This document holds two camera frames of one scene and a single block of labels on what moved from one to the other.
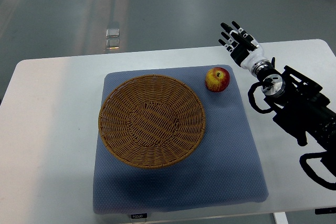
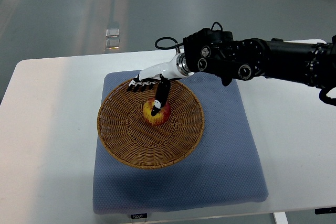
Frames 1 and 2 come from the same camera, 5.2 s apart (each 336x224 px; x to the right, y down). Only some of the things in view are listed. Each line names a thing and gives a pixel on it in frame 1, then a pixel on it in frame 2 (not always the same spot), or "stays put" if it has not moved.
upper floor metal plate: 113,32 stays put
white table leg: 281,217 stays put
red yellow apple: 217,79 → 161,117
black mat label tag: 139,215 stays put
